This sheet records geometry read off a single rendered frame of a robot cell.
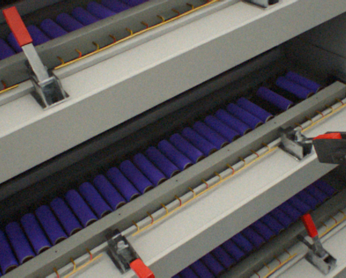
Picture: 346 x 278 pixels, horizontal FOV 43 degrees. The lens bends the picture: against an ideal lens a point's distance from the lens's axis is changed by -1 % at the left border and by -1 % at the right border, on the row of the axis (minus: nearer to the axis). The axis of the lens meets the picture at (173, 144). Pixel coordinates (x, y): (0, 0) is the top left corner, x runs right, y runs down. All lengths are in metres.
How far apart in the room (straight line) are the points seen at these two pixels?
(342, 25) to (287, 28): 0.16
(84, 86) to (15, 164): 0.10
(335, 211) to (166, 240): 0.35
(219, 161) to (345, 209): 0.30
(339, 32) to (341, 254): 0.34
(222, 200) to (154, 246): 0.10
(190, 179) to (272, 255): 0.22
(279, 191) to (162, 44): 0.24
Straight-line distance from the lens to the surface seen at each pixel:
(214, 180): 0.56
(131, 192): 0.55
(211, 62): 0.48
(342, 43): 0.70
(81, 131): 0.43
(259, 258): 0.70
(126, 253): 0.49
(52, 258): 0.51
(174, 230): 0.52
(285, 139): 0.60
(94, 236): 0.51
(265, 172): 0.58
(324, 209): 0.76
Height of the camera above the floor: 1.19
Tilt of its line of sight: 23 degrees down
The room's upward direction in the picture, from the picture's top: 19 degrees counter-clockwise
